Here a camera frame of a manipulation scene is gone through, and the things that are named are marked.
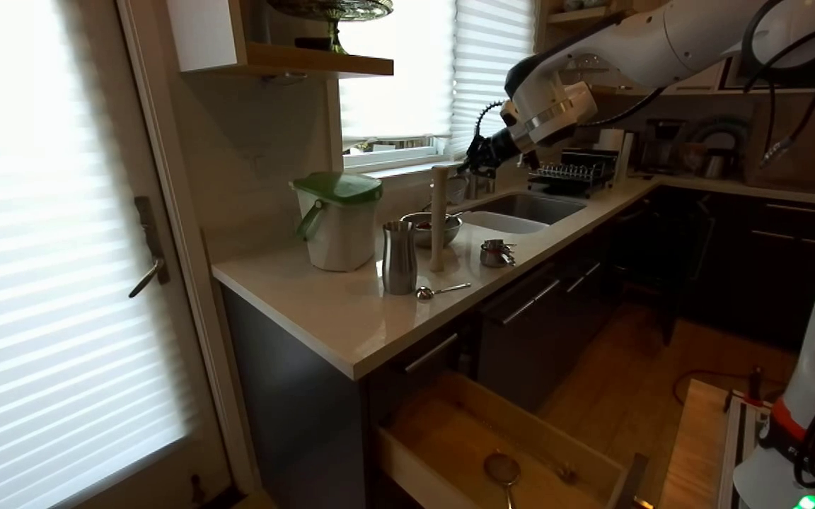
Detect dark countertop appliance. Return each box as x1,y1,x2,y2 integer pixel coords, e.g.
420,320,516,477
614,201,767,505
642,116,755,184

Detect black dish rack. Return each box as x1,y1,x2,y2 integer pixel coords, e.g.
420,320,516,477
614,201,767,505
526,147,635,201

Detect dark sink cabinet door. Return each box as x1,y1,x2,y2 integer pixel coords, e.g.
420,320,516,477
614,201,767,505
560,229,624,361

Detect small dark object on counter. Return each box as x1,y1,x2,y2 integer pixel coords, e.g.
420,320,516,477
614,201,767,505
480,235,521,270

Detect silver tin cup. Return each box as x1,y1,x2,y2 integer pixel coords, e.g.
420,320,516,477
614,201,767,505
380,217,421,297

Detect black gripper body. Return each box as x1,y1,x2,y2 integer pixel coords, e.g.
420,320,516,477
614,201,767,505
481,123,526,174

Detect wooden wall shelf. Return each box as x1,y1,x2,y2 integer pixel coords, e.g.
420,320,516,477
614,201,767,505
165,0,399,78

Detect metal door handle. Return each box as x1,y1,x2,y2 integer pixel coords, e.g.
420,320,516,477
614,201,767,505
126,193,172,302

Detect dark small drawer front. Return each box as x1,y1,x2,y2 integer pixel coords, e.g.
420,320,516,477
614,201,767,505
363,317,481,405

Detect silver measuring spoons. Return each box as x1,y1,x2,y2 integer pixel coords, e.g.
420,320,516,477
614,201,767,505
410,276,477,302

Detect dark patterned dish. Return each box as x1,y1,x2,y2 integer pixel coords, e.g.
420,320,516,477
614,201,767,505
266,0,399,26

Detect silver metal bowl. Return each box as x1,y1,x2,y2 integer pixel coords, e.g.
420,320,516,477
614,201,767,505
402,208,467,251

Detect white door blind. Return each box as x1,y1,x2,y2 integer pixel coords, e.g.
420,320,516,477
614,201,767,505
0,0,195,509

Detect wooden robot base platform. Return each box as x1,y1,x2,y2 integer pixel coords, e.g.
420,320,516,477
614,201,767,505
658,376,734,509

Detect white kitchen sink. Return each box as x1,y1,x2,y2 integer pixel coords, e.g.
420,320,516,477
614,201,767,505
455,190,593,236

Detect open wooden drawer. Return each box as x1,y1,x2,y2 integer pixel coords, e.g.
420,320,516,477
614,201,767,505
371,368,655,509

